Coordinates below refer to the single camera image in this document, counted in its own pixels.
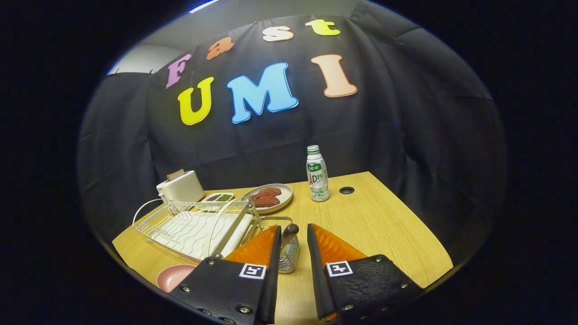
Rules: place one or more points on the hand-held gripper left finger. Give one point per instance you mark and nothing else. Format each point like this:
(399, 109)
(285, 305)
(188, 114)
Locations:
(226, 289)

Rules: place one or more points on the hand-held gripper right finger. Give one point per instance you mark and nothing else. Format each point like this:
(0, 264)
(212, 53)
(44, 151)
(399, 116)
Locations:
(370, 289)

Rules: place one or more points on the pink plate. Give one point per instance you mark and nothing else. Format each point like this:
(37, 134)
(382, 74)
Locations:
(174, 276)

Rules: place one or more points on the white divided bean dish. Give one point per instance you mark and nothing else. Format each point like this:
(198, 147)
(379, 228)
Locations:
(216, 197)

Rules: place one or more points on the beige plate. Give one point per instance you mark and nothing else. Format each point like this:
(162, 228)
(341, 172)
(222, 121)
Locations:
(285, 193)

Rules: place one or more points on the red meat patty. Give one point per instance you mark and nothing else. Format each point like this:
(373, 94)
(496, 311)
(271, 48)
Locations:
(266, 201)
(270, 192)

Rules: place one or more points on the white toaster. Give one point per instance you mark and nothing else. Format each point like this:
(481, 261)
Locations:
(183, 189)

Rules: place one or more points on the white green-label drink bottle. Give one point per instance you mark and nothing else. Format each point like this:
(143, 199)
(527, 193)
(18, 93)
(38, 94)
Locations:
(318, 176)

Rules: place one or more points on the toast slice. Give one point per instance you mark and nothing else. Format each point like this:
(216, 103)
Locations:
(175, 174)

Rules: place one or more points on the black backdrop cloth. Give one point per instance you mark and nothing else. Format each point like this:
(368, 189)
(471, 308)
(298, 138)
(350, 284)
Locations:
(406, 135)

